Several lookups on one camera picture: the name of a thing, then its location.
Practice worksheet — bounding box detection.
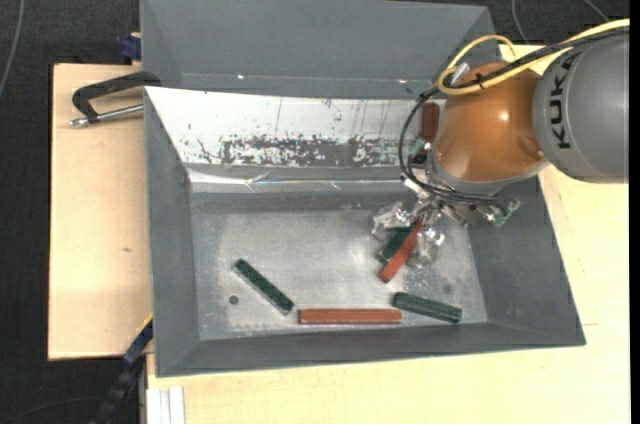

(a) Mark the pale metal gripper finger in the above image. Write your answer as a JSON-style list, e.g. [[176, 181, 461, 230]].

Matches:
[[370, 201, 417, 241], [407, 226, 446, 269]]

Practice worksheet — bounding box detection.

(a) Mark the pale wood flat board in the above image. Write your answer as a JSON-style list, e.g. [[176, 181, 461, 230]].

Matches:
[[47, 62, 154, 361]]

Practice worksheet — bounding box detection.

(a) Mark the dark green flat block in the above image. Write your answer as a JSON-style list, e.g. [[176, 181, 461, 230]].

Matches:
[[391, 291, 464, 325], [231, 257, 296, 316], [377, 226, 412, 264]]

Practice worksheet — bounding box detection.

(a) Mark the grey metal bin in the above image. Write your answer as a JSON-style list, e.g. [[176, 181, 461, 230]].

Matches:
[[138, 0, 587, 378]]

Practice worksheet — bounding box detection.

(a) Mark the red-brown flat block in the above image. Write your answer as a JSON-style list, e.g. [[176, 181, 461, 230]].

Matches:
[[420, 101, 442, 143], [377, 218, 427, 284], [297, 307, 404, 326]]

